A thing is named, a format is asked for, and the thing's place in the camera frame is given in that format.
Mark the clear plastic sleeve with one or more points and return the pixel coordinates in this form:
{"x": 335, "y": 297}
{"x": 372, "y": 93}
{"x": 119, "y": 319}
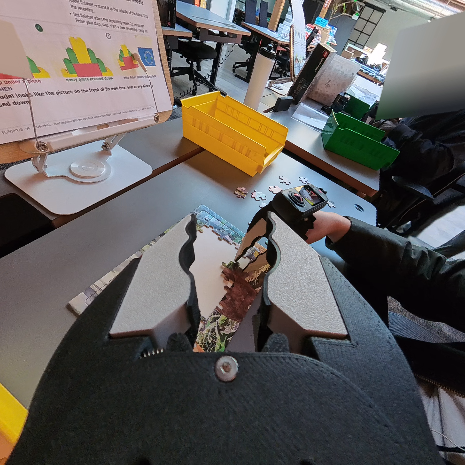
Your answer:
{"x": 308, "y": 116}

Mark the black product box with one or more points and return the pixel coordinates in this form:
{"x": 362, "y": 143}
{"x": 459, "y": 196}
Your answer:
{"x": 312, "y": 69}

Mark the white patterned cardboard box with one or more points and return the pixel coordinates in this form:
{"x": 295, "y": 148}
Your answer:
{"x": 334, "y": 78}

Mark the curved paper on stand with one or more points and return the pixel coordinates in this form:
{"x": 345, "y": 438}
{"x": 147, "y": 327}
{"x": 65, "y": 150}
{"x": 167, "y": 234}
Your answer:
{"x": 298, "y": 40}

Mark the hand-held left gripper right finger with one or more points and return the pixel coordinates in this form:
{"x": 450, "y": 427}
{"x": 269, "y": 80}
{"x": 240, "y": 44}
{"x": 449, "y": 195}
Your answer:
{"x": 305, "y": 290}

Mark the person's pale trousers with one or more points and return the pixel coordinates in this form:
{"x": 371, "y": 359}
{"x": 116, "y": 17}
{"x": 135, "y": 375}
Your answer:
{"x": 447, "y": 417}

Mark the green plastic bin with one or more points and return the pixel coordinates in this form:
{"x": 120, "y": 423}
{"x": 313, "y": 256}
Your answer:
{"x": 356, "y": 149}
{"x": 358, "y": 107}

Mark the white document stand with instructions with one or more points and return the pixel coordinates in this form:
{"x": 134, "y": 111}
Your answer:
{"x": 166, "y": 72}

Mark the person's right hand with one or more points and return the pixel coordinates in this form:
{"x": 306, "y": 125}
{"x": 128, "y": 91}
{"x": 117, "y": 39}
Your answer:
{"x": 330, "y": 225}

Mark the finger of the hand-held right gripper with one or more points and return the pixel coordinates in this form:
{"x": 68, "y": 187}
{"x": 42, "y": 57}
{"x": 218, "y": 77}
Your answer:
{"x": 252, "y": 238}
{"x": 262, "y": 254}

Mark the white paper sheet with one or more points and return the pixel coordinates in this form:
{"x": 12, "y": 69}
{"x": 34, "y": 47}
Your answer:
{"x": 90, "y": 105}

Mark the yellow plastic bin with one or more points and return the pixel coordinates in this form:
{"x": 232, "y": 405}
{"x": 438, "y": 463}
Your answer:
{"x": 11, "y": 410}
{"x": 225, "y": 127}

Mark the small black device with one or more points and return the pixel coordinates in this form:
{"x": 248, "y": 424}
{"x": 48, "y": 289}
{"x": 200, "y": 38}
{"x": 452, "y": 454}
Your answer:
{"x": 284, "y": 104}

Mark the grey desk with black legs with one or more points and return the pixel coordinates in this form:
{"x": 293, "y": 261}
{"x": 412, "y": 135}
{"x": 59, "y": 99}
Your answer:
{"x": 207, "y": 18}

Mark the person's black jacket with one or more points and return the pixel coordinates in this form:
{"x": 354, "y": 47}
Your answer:
{"x": 436, "y": 363}

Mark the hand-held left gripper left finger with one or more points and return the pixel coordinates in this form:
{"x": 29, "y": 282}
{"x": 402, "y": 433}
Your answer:
{"x": 152, "y": 290}

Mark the puzzle pieces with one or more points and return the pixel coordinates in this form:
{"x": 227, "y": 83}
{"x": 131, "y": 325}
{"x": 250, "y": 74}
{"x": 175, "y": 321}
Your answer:
{"x": 258, "y": 195}

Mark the person's right forearm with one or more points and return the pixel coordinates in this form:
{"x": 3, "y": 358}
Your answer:
{"x": 399, "y": 261}

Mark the jigsaw puzzle board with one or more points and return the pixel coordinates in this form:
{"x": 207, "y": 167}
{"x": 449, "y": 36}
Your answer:
{"x": 210, "y": 254}

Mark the white water bottle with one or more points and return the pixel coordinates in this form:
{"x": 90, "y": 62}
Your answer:
{"x": 258, "y": 80}

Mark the black upright box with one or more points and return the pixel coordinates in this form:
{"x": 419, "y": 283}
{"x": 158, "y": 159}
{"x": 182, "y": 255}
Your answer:
{"x": 167, "y": 12}

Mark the white document holder stand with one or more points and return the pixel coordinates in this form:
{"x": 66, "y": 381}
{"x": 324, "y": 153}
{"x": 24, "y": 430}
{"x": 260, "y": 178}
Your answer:
{"x": 87, "y": 170}

